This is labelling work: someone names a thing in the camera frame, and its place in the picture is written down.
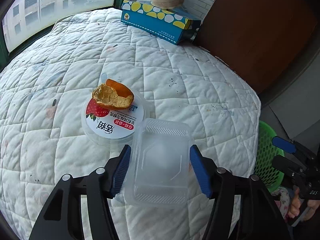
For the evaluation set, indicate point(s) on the orange peel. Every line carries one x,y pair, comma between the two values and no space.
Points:
113,95

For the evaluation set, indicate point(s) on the brown wooden cabinet panel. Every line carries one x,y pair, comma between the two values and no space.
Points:
257,39

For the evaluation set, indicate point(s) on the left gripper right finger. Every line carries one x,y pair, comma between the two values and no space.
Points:
243,207

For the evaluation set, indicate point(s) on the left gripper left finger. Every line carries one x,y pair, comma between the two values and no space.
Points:
60,217

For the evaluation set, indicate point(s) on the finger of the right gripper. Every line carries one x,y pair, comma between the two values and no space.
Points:
284,145

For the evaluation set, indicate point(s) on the person's right hand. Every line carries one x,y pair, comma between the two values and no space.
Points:
296,203

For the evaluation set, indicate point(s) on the blue yellow tissue box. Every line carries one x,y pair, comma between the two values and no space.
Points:
173,26

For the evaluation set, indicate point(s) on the clear plastic clamshell box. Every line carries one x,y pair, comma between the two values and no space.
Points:
159,164

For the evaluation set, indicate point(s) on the strawberry yogurt tub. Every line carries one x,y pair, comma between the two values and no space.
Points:
111,128

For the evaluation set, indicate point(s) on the green plastic waste basket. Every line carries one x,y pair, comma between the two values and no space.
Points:
271,177

